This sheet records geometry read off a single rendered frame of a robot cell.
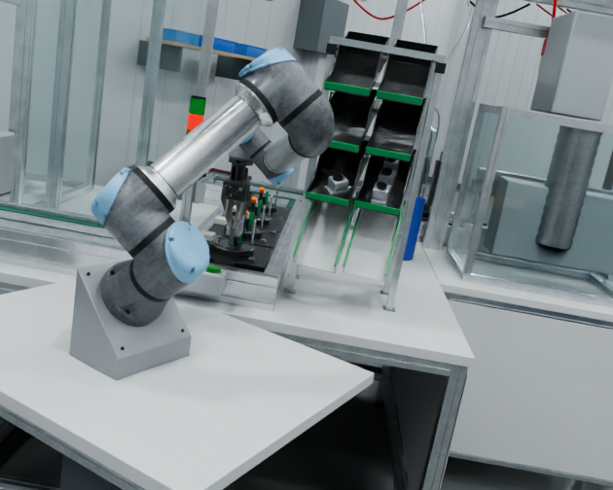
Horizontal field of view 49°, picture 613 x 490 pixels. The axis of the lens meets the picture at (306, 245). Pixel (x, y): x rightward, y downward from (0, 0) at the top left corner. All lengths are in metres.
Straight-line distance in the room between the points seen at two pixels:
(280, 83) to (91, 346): 0.69
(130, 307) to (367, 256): 0.83
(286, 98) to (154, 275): 0.46
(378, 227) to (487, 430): 1.13
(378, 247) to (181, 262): 0.86
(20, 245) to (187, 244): 0.84
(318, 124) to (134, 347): 0.62
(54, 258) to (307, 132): 0.95
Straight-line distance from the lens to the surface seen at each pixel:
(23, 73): 2.40
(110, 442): 1.28
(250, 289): 1.96
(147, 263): 1.40
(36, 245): 2.11
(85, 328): 1.52
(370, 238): 2.09
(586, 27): 2.83
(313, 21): 8.56
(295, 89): 1.45
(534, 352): 2.81
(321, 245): 2.05
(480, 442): 2.93
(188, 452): 1.26
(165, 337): 1.55
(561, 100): 2.80
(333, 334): 1.90
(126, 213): 1.38
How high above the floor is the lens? 1.53
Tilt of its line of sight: 14 degrees down
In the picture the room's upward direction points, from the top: 10 degrees clockwise
